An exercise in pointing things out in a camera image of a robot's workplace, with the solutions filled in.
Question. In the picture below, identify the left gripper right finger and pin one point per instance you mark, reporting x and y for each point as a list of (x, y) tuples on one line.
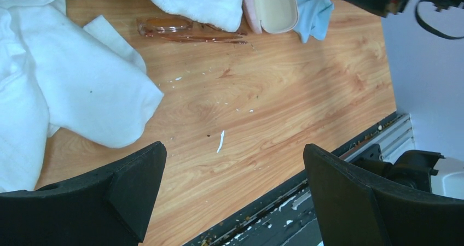
[(357, 207)]

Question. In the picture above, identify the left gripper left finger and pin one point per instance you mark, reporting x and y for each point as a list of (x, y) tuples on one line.
[(110, 205)]

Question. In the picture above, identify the light blue cleaning cloth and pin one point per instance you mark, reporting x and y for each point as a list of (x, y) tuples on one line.
[(314, 19)]

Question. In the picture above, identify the pink glasses case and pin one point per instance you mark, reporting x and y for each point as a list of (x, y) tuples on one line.
[(271, 16)]

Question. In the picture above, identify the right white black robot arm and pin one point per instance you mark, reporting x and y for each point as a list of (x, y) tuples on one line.
[(422, 170)]

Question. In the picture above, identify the amber transparent sunglasses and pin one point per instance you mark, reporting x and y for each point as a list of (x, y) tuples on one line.
[(183, 30)]

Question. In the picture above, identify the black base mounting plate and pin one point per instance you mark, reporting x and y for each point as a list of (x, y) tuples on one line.
[(286, 215)]

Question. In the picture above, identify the white crumpled cloth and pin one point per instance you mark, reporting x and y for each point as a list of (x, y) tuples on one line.
[(55, 74)]

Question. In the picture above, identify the black white checkered pillow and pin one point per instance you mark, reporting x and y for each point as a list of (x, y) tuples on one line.
[(223, 14)]

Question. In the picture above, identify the aluminium slotted rail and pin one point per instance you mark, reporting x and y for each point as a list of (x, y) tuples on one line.
[(394, 139)]

